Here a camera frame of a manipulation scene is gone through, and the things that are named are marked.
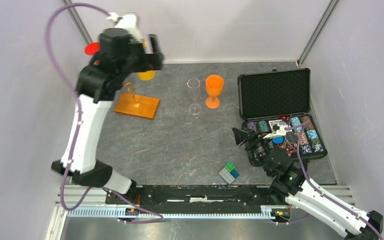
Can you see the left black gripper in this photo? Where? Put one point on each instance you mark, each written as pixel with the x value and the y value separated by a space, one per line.
pixel 150 61

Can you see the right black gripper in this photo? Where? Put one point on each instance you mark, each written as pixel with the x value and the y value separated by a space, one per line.
pixel 241 136

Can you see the clear champagne flute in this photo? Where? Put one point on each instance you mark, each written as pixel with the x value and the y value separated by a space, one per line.
pixel 194 93

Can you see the orange plastic wine glass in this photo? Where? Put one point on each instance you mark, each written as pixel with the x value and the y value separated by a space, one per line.
pixel 214 86

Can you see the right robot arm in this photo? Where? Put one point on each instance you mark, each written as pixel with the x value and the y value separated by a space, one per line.
pixel 292 185

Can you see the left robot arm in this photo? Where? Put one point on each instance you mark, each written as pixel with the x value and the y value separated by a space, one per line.
pixel 114 57

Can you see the yellow plastic wine glass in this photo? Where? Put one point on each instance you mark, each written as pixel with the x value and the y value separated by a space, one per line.
pixel 146 75

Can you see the red plastic wine glass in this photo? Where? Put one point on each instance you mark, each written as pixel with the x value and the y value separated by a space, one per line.
pixel 93 50

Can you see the blue round dealer chip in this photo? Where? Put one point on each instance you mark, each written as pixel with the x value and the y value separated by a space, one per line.
pixel 278 140

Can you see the toy brick block stack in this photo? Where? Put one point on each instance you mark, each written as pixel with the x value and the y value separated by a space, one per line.
pixel 229 173

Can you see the black poker chip case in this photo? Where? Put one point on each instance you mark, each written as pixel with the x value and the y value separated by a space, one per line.
pixel 282 95

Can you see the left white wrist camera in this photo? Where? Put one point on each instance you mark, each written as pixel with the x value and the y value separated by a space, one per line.
pixel 128 22

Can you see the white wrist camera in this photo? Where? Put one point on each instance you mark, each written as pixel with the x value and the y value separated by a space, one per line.
pixel 128 22
pixel 280 131

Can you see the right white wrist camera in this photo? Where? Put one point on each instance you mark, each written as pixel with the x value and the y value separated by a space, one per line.
pixel 280 131

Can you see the gold wire glass rack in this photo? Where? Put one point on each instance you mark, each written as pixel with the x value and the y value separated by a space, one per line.
pixel 132 104

